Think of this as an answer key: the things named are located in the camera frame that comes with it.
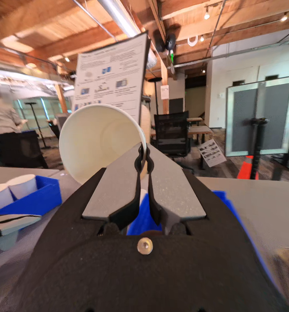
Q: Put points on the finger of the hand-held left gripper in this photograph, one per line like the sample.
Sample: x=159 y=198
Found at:
x=8 y=226
x=8 y=218

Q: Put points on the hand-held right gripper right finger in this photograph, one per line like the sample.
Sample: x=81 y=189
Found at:
x=176 y=192

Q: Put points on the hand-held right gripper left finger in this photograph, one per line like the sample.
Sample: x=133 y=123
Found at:
x=110 y=192

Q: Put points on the white paper cup green band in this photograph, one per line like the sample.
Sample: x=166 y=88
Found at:
x=143 y=196

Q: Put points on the blue plastic bin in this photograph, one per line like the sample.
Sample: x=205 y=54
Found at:
x=42 y=199
x=144 y=219

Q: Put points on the white floor sign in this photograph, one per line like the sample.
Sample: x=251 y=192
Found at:
x=212 y=152

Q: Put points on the black mesh office chair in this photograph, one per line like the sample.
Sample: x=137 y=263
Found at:
x=171 y=131

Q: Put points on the orange traffic cone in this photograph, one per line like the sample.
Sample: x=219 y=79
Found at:
x=244 y=170

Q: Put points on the wooden document stand white base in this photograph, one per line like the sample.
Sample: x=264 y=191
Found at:
x=145 y=124

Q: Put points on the black tripod pole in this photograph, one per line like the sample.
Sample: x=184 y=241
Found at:
x=257 y=146

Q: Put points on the black floor lamp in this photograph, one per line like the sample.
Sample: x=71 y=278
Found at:
x=156 y=97

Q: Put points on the black tripod stand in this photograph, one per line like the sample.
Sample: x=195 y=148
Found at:
x=37 y=121

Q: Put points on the white paper notice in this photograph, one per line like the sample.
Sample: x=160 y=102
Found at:
x=164 y=91

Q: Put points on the printed instruction sheet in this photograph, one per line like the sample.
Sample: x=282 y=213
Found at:
x=110 y=73

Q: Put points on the black ceiling speaker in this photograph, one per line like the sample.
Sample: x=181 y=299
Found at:
x=170 y=41

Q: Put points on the ceiling spot light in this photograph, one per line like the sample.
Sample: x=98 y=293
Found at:
x=284 y=18
x=207 y=15

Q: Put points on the grey divider panel silver frame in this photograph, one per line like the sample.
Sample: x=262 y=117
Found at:
x=239 y=117

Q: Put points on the silver air duct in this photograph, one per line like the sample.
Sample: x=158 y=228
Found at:
x=120 y=17

